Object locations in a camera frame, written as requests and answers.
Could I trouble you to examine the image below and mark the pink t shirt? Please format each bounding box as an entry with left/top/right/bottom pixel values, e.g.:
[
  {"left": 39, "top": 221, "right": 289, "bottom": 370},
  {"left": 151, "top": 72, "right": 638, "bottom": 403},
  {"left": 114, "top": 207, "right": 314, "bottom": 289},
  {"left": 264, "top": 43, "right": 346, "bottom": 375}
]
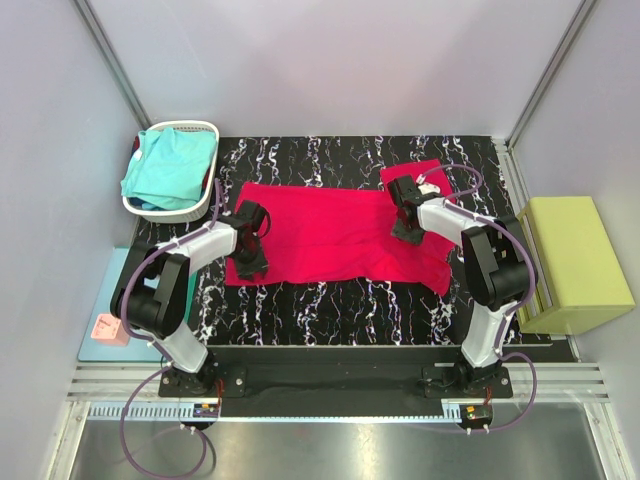
[{"left": 238, "top": 183, "right": 454, "bottom": 296}]

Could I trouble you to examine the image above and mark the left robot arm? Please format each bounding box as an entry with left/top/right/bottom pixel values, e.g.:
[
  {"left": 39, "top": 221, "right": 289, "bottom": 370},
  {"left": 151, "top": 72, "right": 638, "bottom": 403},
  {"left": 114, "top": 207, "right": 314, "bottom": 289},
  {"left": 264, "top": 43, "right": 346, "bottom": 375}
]
[{"left": 110, "top": 200, "right": 271, "bottom": 396}]

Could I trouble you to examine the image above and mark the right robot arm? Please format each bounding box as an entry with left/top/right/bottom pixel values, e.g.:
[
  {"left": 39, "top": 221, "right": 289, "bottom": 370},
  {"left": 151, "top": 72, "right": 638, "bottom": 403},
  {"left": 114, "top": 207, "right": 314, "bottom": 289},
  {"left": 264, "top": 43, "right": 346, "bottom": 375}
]
[{"left": 387, "top": 175, "right": 538, "bottom": 397}]

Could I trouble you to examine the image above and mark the white laundry basket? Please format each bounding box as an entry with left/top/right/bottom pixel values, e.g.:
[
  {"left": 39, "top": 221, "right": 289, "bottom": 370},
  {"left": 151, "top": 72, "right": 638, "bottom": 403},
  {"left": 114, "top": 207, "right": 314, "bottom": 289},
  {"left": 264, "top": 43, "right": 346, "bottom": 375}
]
[{"left": 121, "top": 120, "right": 220, "bottom": 224}]

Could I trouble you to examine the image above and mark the turquoise t shirt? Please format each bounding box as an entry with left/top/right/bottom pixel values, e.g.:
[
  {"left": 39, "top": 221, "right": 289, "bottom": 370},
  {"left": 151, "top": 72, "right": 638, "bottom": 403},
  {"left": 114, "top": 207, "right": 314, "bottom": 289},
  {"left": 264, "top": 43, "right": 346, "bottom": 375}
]
[{"left": 121, "top": 127, "right": 218, "bottom": 211}]

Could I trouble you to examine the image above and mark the blue t shirt in basket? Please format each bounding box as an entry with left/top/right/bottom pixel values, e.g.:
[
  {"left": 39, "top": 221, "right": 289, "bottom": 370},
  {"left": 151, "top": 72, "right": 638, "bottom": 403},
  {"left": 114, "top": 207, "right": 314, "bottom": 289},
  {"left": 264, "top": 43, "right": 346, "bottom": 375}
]
[{"left": 127, "top": 197, "right": 163, "bottom": 211}]

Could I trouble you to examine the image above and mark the red t shirt in basket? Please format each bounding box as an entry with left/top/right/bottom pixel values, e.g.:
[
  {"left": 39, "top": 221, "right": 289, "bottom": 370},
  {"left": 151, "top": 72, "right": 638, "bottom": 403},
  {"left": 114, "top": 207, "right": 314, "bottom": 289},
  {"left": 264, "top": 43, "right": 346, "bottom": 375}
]
[{"left": 131, "top": 135, "right": 140, "bottom": 156}]

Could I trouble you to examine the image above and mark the pink numbered block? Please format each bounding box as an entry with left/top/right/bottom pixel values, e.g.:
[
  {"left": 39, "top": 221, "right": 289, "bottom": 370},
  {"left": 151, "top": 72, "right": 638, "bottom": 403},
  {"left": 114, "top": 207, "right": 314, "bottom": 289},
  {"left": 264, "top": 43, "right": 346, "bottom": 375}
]
[{"left": 90, "top": 313, "right": 130, "bottom": 347}]

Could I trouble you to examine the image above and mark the yellow green drawer box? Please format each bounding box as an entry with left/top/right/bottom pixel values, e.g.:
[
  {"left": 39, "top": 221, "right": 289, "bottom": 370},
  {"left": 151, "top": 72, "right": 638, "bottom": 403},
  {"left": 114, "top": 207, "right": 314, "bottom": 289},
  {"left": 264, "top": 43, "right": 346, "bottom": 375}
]
[{"left": 518, "top": 196, "right": 636, "bottom": 335}]

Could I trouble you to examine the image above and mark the light blue clipboard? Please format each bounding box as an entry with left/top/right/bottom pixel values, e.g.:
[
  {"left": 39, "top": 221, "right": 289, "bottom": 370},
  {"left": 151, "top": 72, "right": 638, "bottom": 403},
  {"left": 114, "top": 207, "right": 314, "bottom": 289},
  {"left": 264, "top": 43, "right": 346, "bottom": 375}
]
[{"left": 77, "top": 247, "right": 161, "bottom": 363}]

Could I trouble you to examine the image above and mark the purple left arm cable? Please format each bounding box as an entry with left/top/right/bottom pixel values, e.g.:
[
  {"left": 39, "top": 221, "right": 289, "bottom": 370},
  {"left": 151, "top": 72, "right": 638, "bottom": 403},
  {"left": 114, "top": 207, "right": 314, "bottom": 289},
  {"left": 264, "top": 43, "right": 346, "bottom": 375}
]
[{"left": 121, "top": 178, "right": 229, "bottom": 475}]

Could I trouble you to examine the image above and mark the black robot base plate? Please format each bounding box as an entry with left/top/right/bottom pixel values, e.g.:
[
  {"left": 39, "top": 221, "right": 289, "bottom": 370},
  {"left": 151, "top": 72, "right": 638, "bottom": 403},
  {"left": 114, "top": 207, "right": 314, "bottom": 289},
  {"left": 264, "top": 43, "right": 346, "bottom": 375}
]
[{"left": 159, "top": 346, "right": 513, "bottom": 419}]

